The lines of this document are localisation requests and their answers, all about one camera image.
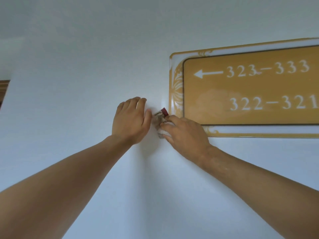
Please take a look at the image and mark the person's right hand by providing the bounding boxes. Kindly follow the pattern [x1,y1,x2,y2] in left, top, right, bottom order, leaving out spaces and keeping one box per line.
[159,115,213,165]

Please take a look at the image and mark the person's left hand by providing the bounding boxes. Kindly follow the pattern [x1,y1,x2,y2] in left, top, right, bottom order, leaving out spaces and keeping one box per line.
[111,97,153,145]

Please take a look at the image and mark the white cloth with red edge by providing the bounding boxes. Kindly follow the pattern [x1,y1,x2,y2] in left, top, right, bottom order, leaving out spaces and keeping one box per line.
[152,108,175,139]

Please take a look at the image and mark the person's right forearm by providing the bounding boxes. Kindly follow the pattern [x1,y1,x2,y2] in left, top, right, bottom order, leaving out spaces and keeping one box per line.
[198,146,319,239]

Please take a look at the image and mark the person's left forearm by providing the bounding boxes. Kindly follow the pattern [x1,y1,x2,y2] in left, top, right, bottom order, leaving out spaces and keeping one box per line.
[0,135,135,239]

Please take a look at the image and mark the gold wall direction sign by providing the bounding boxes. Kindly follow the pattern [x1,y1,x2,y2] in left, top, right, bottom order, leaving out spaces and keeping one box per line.
[169,38,319,139]

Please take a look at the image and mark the brown wooden door frame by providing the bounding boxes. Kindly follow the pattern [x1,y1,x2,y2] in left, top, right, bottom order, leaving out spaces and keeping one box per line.
[0,80,10,110]

